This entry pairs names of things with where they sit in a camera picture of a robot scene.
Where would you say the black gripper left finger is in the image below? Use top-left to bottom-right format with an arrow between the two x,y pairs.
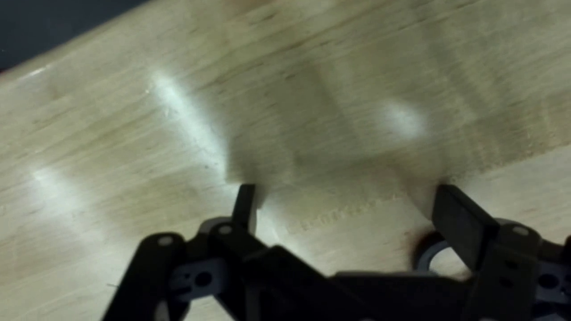
100,182 -> 271,321

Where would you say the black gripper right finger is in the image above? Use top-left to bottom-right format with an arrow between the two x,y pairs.
430,182 -> 571,321

